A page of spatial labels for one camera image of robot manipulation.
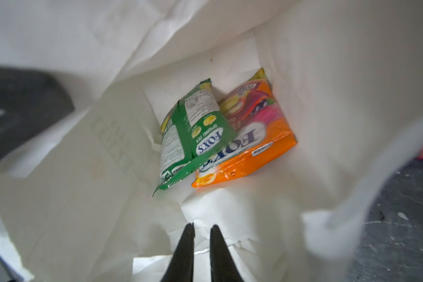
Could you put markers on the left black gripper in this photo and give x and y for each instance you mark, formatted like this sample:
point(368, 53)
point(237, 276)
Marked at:
point(30, 102)

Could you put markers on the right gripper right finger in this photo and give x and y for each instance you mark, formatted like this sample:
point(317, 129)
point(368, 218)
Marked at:
point(223, 268)

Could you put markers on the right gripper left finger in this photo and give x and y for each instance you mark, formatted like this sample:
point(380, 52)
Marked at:
point(180, 268)

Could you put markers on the green snack pack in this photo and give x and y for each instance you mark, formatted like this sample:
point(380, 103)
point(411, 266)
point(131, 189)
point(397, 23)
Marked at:
point(192, 132)

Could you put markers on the white floral paper bag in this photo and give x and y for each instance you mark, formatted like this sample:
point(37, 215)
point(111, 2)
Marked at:
point(78, 202)

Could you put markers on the orange snack pack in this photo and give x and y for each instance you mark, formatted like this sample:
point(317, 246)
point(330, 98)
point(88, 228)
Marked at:
point(263, 133)

